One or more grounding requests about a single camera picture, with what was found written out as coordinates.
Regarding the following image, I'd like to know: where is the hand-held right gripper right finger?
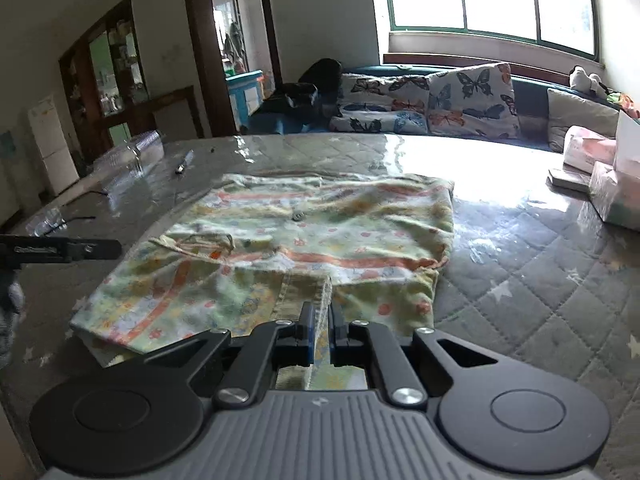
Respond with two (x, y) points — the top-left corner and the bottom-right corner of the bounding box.
(330, 305), (502, 407)

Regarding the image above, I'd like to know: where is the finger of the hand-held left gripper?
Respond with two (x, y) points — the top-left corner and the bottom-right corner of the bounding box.
(0, 234), (123, 267)

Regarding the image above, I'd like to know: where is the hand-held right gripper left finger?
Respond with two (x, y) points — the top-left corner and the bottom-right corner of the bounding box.
(142, 302), (317, 409)

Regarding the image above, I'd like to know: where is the green patterned children's garment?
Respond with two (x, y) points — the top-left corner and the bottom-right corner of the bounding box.
(70, 172), (456, 392)

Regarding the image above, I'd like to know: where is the white refrigerator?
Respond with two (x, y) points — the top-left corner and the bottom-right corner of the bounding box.
(27, 92), (81, 197)

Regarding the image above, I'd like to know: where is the clear plastic box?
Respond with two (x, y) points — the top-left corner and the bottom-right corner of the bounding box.
(91, 130), (166, 182)

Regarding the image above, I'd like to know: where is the wooden side table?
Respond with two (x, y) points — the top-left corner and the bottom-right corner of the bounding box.
(101, 85), (204, 147)

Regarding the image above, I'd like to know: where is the dark wooden glass cabinet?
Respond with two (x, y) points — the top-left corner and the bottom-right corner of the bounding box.
(58, 0), (152, 162)

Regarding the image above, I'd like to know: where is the grey quilted star table cover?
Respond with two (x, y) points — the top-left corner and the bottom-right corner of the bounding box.
(0, 132), (640, 480)

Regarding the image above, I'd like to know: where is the butterfly print pillow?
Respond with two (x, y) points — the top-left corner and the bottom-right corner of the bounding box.
(426, 62), (522, 141)
(329, 72), (432, 134)

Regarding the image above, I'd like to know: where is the blue cabinet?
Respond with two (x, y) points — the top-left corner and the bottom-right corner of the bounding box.
(225, 69), (265, 132)

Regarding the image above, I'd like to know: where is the black bag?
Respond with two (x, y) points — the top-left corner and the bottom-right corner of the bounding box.
(259, 58), (344, 117)

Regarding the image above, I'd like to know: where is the flat notebook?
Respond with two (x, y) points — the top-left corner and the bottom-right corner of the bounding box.
(547, 167), (594, 192)

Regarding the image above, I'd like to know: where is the pink tissue pack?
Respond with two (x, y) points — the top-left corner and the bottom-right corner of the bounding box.
(562, 126), (619, 174)

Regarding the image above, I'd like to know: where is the tissue box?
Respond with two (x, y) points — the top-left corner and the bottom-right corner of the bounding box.
(588, 160), (640, 234)

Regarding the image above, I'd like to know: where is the grey pillow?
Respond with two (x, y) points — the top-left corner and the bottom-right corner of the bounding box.
(546, 88), (621, 154)

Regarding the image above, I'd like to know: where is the white card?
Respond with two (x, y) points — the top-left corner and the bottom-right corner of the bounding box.
(614, 110), (640, 172)

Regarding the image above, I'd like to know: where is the grey white plush toy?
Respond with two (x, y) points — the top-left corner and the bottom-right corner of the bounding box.
(569, 65), (609, 96)

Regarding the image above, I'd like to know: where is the colourful plush toy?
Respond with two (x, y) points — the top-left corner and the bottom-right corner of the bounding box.
(606, 91), (640, 120)

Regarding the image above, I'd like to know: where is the dark wooden door frame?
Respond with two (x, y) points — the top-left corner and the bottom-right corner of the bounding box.
(180, 0), (282, 137)

